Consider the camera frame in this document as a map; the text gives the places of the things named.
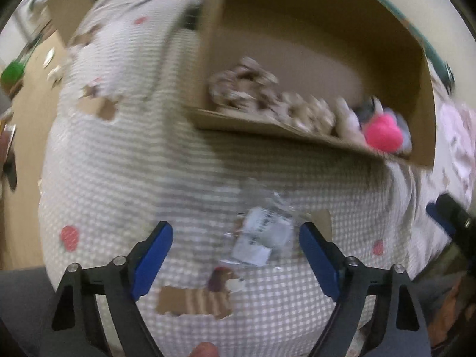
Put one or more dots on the white green plush toy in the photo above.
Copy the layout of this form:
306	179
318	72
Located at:
349	119

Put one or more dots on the checked dog print blanket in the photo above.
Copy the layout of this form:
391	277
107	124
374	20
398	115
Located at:
130	174

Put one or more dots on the tall cardboard box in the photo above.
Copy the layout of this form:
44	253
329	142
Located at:
72	7

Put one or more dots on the white beige floral scrunchie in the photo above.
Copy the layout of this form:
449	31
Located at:
305	113

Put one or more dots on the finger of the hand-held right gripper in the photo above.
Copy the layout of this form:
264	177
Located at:
440	217
459	212

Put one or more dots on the person's left hand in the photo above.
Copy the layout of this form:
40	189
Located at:
203	350

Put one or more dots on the teal bolster cushion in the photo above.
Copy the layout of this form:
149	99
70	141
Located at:
420	37

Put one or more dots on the brown dotted scrunchie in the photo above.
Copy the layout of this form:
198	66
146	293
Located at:
241	98

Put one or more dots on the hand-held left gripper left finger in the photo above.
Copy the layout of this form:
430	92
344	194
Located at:
152	256

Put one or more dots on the crumpled tissue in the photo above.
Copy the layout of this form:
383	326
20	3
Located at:
50	56
55	73

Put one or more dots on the clear plastic bag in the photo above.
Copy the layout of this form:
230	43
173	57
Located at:
260	230

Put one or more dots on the dark slipper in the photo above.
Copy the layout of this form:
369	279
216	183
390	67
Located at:
11	173

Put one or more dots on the person's right hand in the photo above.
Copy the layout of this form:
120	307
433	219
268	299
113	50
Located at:
448	308

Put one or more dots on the pale pink garment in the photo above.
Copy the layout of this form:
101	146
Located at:
459	145

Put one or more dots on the pink fluffy pompom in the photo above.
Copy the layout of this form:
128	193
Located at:
383	133

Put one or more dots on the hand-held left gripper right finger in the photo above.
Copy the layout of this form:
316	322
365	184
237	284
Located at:
319	260

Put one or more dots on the grey patterned scrunchie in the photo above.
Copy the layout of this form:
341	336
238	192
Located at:
240	70

